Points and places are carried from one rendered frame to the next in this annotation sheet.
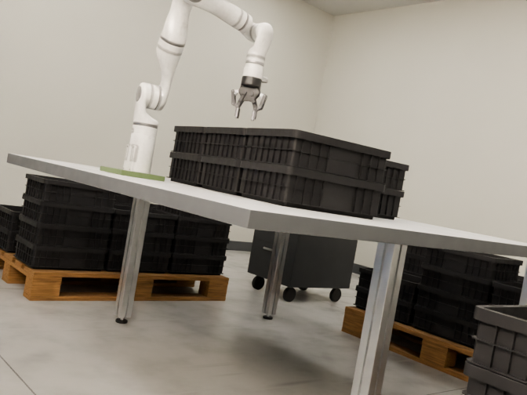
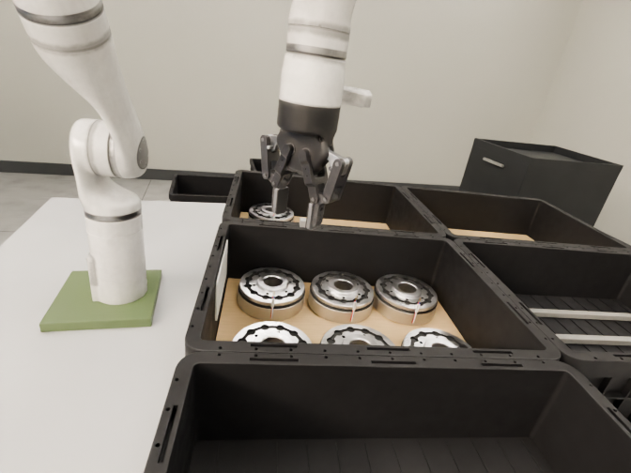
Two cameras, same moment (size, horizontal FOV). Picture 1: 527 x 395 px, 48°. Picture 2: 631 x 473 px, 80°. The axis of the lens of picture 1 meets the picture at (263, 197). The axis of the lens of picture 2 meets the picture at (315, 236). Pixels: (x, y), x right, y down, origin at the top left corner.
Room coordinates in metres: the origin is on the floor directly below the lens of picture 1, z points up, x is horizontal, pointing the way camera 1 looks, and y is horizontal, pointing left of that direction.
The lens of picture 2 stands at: (1.79, -0.10, 1.18)
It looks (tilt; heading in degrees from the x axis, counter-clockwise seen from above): 25 degrees down; 23
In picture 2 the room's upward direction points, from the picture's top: 8 degrees clockwise
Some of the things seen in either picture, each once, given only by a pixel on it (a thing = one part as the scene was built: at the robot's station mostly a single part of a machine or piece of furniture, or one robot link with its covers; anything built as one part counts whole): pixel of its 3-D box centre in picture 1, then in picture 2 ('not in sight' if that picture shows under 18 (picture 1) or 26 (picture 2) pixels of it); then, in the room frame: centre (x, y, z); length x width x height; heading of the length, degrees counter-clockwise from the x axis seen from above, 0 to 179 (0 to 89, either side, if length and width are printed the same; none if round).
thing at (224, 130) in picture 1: (269, 140); (357, 282); (2.22, 0.01, 0.92); 0.40 x 0.30 x 0.02; 123
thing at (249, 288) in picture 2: not in sight; (272, 284); (2.22, 0.15, 0.86); 0.10 x 0.10 x 0.01
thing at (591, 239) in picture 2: not in sight; (495, 239); (2.69, -0.16, 0.87); 0.40 x 0.30 x 0.11; 123
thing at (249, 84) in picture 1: (250, 88); (305, 135); (2.22, 0.12, 1.10); 0.08 x 0.08 x 0.09
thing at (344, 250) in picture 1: (305, 233); (515, 224); (4.23, -0.34, 0.45); 0.62 x 0.45 x 0.90; 131
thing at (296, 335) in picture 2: not in sight; (272, 349); (2.10, 0.07, 0.86); 0.10 x 0.10 x 0.01
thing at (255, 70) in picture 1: (254, 70); (323, 75); (2.24, 0.11, 1.17); 0.11 x 0.09 x 0.06; 168
